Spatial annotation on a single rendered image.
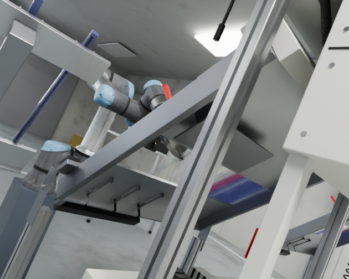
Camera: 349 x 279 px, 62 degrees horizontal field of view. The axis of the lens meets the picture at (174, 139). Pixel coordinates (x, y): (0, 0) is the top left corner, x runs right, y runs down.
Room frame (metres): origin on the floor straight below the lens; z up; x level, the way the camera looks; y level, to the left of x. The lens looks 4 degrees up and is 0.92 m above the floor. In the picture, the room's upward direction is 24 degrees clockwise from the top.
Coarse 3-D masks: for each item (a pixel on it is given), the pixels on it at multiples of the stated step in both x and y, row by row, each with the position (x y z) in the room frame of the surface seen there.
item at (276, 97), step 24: (264, 72) 0.59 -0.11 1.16; (264, 96) 0.66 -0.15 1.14; (288, 96) 0.67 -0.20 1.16; (192, 120) 0.68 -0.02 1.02; (240, 120) 0.73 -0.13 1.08; (264, 120) 0.74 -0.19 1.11; (288, 120) 0.75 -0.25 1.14; (192, 144) 0.73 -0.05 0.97; (240, 144) 0.76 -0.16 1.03; (264, 144) 0.84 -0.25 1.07; (240, 168) 0.87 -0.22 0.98; (264, 168) 0.98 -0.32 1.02
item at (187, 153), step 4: (184, 152) 0.86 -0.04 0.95; (188, 152) 0.85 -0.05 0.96; (180, 156) 0.87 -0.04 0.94; (184, 156) 0.87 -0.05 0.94; (172, 160) 0.89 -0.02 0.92; (176, 160) 0.88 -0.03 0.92; (180, 160) 0.88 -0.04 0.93; (164, 164) 0.91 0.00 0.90; (168, 164) 0.90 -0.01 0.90; (156, 168) 0.93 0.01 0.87; (160, 168) 0.92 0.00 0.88; (164, 168) 0.92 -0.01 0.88; (148, 172) 0.95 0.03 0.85; (152, 172) 0.94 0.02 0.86; (156, 172) 0.93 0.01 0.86
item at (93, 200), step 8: (80, 192) 0.95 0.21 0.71; (72, 200) 0.91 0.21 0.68; (80, 200) 0.93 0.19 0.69; (88, 200) 0.96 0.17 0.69; (96, 200) 0.98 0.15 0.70; (104, 200) 1.00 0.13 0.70; (112, 200) 1.03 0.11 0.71; (104, 208) 0.99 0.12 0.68; (112, 208) 1.02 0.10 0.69; (120, 208) 1.04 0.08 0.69; (128, 208) 1.07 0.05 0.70; (136, 208) 1.10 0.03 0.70; (144, 208) 1.13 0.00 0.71; (144, 216) 1.11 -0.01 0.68; (152, 216) 1.14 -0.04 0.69; (160, 216) 1.18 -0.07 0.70
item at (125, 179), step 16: (112, 176) 0.89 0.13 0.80; (128, 176) 0.91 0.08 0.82; (144, 176) 0.92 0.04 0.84; (96, 192) 0.97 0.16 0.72; (112, 192) 0.99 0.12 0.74; (128, 192) 1.00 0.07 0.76; (144, 192) 1.02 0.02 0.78; (160, 192) 1.04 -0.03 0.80; (160, 208) 1.16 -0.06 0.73; (208, 208) 1.23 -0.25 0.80; (224, 208) 1.26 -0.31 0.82
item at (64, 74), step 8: (96, 32) 0.58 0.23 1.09; (88, 40) 0.58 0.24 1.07; (88, 48) 0.60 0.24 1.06; (64, 72) 0.64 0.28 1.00; (56, 80) 0.65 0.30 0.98; (56, 88) 0.67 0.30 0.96; (48, 96) 0.69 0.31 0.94; (40, 104) 0.70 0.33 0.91; (32, 112) 0.73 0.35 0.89; (32, 120) 0.74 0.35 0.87; (24, 128) 0.76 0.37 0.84; (16, 136) 0.78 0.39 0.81
